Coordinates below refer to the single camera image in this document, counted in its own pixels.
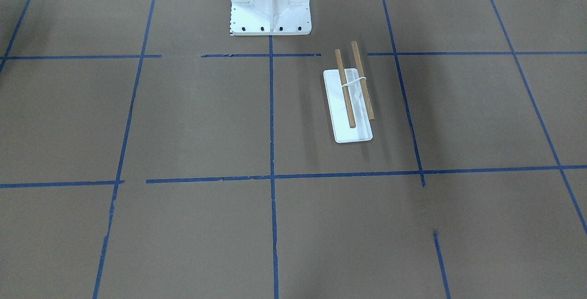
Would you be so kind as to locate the white towel rack base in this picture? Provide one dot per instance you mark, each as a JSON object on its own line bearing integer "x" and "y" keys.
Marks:
{"x": 342, "y": 130}

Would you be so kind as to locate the wooden rack rod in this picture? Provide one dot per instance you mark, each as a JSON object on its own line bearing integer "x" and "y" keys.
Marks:
{"x": 362, "y": 80}
{"x": 345, "y": 89}

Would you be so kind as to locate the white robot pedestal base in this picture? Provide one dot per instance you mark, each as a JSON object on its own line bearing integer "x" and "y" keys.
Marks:
{"x": 270, "y": 17}

